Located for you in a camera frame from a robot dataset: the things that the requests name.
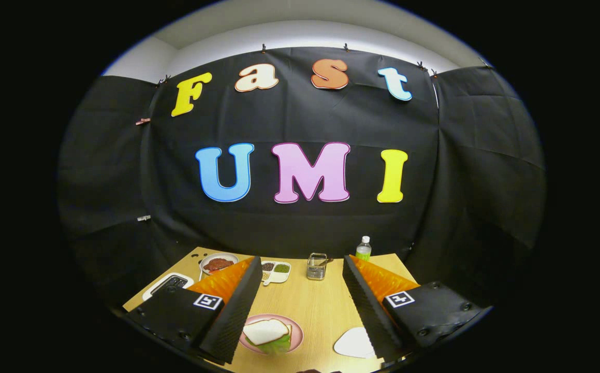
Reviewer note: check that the white divided dish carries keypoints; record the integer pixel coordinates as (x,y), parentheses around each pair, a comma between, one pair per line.
(278,277)

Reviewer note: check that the white plate with meat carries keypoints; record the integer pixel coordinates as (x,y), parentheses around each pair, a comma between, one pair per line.
(227,256)

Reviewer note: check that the plain white plate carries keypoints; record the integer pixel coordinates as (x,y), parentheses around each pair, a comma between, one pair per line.
(354,343)

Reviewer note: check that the red backdrop clip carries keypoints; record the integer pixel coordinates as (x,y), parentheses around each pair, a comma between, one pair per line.
(143,121)

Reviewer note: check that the green lettuce leaf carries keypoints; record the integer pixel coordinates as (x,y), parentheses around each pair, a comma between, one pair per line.
(279,347)

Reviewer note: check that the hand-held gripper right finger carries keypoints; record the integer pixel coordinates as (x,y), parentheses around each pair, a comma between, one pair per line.
(369,313)

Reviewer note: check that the wooden utensil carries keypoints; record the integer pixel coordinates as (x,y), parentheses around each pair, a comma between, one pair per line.
(327,261)

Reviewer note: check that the toasted bread slice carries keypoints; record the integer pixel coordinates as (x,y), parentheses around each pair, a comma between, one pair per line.
(266,331)

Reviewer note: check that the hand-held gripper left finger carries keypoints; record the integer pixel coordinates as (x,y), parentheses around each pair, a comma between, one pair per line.
(235,318)

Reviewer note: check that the dark red beans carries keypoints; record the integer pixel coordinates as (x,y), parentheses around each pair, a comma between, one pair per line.
(268,266)

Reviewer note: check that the green beans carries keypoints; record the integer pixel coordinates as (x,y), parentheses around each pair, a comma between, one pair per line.
(281,268)

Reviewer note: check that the black backdrop cloth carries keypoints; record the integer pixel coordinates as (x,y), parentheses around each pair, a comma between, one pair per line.
(300,119)

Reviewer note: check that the brown meat slice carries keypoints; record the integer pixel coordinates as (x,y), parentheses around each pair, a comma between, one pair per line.
(218,264)

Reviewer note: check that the green label bottle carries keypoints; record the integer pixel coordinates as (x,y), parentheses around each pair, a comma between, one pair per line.
(363,251)

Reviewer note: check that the pink plate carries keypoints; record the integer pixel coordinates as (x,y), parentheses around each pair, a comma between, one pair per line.
(297,331)

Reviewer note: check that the white toaster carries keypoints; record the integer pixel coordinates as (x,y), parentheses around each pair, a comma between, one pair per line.
(175,282)

